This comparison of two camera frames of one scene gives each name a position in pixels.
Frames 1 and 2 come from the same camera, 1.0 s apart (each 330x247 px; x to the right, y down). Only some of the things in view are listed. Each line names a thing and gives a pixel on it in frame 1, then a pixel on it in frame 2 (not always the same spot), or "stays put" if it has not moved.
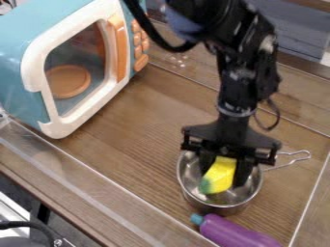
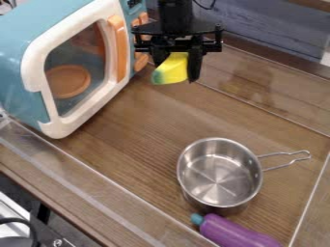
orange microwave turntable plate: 68,80 stays put
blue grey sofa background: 298,26 stays put
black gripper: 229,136 to 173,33
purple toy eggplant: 225,234 stays put
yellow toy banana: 216,180 to 172,70
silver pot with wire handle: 232,201 stays put
